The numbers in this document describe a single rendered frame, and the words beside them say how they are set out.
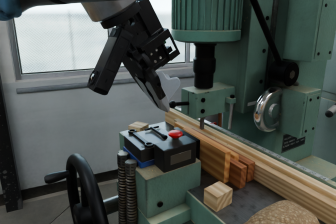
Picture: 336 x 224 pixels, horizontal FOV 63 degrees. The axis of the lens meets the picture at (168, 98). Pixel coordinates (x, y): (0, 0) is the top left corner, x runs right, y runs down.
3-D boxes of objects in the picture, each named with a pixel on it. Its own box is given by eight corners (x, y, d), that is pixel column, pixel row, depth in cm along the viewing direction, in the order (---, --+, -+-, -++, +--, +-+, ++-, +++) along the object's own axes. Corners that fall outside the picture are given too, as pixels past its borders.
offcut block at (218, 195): (231, 203, 54) (233, 188, 53) (216, 212, 52) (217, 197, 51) (218, 194, 57) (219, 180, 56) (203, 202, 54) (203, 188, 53)
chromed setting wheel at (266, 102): (248, 134, 72) (252, 88, 68) (278, 125, 78) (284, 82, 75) (257, 138, 69) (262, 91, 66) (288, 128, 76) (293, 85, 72)
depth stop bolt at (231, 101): (223, 127, 77) (225, 94, 74) (228, 126, 78) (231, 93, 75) (228, 130, 75) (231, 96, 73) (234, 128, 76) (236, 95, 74)
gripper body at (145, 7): (183, 57, 49) (152, -7, 43) (146, 85, 46) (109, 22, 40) (161, 52, 55) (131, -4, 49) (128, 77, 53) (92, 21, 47)
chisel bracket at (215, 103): (180, 117, 77) (180, 87, 74) (217, 108, 84) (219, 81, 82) (196, 125, 71) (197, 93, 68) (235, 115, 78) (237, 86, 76)
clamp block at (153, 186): (118, 183, 66) (116, 149, 63) (166, 167, 73) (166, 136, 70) (147, 221, 54) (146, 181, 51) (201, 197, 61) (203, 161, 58)
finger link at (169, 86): (193, 100, 54) (173, 61, 49) (171, 119, 52) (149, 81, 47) (183, 96, 56) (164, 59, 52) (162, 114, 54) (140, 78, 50)
